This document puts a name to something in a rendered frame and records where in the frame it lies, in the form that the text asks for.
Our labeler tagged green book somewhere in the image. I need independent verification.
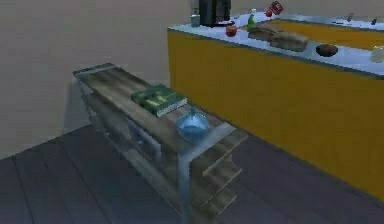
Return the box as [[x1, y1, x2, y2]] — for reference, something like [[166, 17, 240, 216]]
[[130, 83, 189, 119]]

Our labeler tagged yellow kitchen counter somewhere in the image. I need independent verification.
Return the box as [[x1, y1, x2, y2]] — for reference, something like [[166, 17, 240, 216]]
[[166, 13, 384, 203]]

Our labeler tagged red apple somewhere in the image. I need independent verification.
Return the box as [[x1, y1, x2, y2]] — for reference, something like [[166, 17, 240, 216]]
[[225, 24, 238, 38]]

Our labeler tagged grey salt shaker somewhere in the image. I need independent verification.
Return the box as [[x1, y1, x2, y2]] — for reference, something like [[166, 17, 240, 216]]
[[190, 12, 201, 28]]

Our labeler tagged black coffee machine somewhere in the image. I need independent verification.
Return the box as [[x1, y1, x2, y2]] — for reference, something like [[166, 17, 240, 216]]
[[198, 0, 232, 28]]

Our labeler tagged green bottle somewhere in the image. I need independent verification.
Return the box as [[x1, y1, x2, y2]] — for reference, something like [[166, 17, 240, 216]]
[[246, 12, 258, 33]]

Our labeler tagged brown bread loaf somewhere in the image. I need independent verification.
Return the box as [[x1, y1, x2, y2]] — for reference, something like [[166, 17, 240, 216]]
[[269, 31, 310, 53]]

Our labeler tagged pale glass cup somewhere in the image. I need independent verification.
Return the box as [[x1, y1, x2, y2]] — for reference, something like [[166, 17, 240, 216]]
[[369, 45, 384, 64]]

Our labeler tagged wooden shelf unit metal frame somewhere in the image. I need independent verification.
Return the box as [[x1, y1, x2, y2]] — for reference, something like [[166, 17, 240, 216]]
[[72, 62, 249, 224]]

